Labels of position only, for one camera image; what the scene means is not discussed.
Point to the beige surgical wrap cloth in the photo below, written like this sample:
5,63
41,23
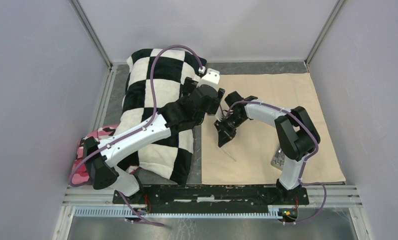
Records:
255,142

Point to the black white checkered blanket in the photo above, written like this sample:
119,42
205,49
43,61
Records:
150,86

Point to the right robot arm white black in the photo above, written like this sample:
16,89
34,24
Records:
298,138

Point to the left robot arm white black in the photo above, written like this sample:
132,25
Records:
101,158

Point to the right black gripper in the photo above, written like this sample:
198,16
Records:
224,134

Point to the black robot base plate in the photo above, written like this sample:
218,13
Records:
216,199

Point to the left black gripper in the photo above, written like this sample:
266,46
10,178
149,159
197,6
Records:
189,87

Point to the surgical instruments in tray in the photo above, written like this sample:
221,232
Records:
279,158

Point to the pink camouflage cloth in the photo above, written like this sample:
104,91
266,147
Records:
130,164

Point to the white toothed cable rail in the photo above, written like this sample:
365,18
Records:
125,212

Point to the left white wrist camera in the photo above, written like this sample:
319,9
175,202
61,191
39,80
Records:
210,78

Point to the metal surgical instrument tray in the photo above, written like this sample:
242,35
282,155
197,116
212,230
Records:
273,163

